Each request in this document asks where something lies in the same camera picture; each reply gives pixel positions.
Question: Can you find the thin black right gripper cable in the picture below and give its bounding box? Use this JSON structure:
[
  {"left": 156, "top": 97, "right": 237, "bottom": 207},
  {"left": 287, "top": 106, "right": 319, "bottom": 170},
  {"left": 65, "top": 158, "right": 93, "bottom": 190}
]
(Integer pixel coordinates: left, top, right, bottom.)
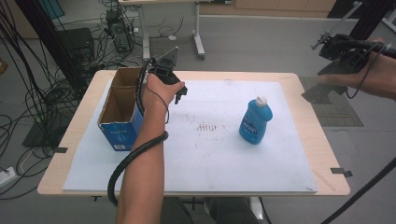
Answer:
[{"left": 345, "top": 42, "right": 391, "bottom": 100}]

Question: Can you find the black metal stand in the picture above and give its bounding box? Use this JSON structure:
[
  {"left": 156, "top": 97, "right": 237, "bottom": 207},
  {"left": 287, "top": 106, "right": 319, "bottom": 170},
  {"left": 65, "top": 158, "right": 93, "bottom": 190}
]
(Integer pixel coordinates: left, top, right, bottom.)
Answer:
[
  {"left": 13, "top": 0, "right": 90, "bottom": 94},
  {"left": 301, "top": 0, "right": 389, "bottom": 105}
]

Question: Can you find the person's left leg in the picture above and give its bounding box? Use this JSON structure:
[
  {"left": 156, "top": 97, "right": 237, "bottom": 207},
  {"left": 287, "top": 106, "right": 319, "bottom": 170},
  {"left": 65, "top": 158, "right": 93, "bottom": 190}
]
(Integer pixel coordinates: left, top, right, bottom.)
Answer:
[{"left": 160, "top": 197, "right": 194, "bottom": 224}]

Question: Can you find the person's left hand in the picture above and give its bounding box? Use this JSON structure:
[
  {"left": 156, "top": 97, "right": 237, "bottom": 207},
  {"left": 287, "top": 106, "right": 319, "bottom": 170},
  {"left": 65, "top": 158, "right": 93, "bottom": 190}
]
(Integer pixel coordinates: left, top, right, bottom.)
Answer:
[{"left": 141, "top": 74, "right": 187, "bottom": 115}]

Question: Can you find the teal panel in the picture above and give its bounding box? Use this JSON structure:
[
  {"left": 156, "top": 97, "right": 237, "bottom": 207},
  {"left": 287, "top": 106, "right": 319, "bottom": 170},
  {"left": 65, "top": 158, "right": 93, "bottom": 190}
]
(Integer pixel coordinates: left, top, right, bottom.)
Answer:
[{"left": 37, "top": 0, "right": 66, "bottom": 21}]

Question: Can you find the black computer tower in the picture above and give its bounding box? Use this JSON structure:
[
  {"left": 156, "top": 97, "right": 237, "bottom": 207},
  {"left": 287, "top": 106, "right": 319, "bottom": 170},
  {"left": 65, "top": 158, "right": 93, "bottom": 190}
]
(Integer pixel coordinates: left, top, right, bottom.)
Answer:
[{"left": 105, "top": 8, "right": 134, "bottom": 53}]

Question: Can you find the person's white shoe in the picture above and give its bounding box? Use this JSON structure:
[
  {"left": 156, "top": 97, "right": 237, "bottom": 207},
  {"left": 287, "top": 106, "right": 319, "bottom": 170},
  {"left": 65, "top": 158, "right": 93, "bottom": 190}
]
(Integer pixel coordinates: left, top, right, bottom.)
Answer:
[{"left": 247, "top": 196, "right": 266, "bottom": 222}]

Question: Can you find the white table mat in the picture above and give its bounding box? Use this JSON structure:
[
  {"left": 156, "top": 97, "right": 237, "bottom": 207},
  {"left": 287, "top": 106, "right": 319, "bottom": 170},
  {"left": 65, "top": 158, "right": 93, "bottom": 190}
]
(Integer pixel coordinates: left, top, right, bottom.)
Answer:
[{"left": 62, "top": 78, "right": 318, "bottom": 194}]

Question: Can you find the person's right hand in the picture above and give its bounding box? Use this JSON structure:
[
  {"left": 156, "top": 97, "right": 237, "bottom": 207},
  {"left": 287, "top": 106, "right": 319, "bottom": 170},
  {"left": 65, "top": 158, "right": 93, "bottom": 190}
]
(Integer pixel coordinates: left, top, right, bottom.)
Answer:
[{"left": 317, "top": 37, "right": 396, "bottom": 101}]

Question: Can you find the person's leg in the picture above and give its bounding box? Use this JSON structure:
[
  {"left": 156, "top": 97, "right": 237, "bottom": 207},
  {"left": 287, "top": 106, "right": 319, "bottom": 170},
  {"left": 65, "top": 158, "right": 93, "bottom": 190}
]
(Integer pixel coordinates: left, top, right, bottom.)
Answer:
[
  {"left": 206, "top": 196, "right": 261, "bottom": 224},
  {"left": 160, "top": 197, "right": 194, "bottom": 224}
]

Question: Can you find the white power strip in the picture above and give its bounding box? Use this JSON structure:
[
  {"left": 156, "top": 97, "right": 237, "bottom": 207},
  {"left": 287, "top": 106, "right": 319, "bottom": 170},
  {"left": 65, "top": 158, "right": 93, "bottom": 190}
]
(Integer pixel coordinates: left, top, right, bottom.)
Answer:
[{"left": 0, "top": 166, "right": 17, "bottom": 189}]

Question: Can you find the black floor plate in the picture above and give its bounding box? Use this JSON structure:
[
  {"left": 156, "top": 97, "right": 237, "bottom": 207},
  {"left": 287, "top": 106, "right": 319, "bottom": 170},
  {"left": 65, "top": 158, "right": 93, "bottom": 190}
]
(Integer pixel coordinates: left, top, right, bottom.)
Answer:
[{"left": 21, "top": 113, "right": 73, "bottom": 148}]

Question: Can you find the thin black left gripper cable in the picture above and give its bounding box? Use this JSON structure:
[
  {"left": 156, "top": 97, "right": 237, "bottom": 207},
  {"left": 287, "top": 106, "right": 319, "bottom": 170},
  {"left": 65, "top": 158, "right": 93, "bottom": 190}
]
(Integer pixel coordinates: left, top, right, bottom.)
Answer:
[{"left": 145, "top": 85, "right": 171, "bottom": 125}]

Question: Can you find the person's right leg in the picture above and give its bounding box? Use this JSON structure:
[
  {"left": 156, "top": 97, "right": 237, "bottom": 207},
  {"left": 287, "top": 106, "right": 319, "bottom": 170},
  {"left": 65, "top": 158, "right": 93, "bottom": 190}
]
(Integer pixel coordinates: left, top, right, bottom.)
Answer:
[{"left": 206, "top": 196, "right": 261, "bottom": 224}]

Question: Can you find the bundle of black floor cables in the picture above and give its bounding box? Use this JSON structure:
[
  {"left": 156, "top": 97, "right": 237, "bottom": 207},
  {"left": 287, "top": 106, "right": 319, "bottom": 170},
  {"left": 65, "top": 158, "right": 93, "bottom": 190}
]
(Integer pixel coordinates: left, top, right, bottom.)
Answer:
[{"left": 0, "top": 0, "right": 106, "bottom": 201}]

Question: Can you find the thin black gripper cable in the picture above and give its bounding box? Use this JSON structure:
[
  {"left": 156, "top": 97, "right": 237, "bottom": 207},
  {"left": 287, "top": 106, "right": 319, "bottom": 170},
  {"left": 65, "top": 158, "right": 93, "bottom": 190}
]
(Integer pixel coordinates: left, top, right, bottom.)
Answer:
[
  {"left": 345, "top": 42, "right": 391, "bottom": 100},
  {"left": 145, "top": 85, "right": 171, "bottom": 125}
]

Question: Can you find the blue bottle with white cap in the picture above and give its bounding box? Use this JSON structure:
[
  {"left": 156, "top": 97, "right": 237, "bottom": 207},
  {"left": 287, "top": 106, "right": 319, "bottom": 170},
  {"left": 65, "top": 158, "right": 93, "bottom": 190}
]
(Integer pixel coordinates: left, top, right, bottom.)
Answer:
[{"left": 238, "top": 95, "right": 274, "bottom": 146}]

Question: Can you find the grey floor mat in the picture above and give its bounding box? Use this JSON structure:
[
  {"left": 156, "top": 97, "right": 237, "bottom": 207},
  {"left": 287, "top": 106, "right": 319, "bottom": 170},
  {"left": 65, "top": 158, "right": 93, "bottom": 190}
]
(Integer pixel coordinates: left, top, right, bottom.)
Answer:
[{"left": 298, "top": 76, "right": 364, "bottom": 128}]

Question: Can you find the white desk with metal legs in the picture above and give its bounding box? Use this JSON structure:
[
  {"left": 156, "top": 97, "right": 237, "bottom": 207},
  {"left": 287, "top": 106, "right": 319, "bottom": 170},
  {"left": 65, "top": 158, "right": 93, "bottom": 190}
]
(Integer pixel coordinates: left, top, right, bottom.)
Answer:
[{"left": 118, "top": 0, "right": 233, "bottom": 61}]

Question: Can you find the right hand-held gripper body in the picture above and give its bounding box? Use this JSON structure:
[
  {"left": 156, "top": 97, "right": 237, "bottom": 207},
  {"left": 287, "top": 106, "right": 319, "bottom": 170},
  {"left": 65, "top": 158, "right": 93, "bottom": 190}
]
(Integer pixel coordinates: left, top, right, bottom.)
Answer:
[{"left": 311, "top": 1, "right": 396, "bottom": 77}]

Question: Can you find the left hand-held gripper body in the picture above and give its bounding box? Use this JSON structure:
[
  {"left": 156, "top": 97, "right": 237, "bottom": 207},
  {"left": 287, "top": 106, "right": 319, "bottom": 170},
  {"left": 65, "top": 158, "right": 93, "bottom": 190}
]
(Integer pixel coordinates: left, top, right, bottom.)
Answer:
[{"left": 146, "top": 46, "right": 181, "bottom": 86}]

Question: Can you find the black box on floor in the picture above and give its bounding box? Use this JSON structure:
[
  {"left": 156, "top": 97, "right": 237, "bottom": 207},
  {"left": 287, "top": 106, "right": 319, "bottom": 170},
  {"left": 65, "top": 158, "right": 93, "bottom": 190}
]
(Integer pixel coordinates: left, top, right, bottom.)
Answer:
[{"left": 56, "top": 27, "right": 95, "bottom": 63}]

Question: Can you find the blue cardboard box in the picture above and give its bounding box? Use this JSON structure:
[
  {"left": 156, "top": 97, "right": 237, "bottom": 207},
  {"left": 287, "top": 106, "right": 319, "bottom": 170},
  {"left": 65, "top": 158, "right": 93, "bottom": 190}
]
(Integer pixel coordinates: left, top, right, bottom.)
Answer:
[{"left": 97, "top": 66, "right": 146, "bottom": 152}]

